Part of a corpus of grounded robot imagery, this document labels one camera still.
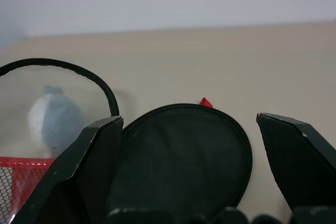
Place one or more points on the red black paddle case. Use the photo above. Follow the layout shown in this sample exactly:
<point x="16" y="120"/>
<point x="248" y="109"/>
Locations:
<point x="183" y="155"/>

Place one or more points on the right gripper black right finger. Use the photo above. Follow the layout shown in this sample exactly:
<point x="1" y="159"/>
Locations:
<point x="302" y="161"/>

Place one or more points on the blue white plush toy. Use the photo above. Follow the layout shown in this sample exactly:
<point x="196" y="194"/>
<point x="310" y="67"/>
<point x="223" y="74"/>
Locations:
<point x="60" y="119"/>

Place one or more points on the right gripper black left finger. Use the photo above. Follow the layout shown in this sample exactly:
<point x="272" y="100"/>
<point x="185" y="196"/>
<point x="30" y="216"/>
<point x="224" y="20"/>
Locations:
<point x="78" y="171"/>

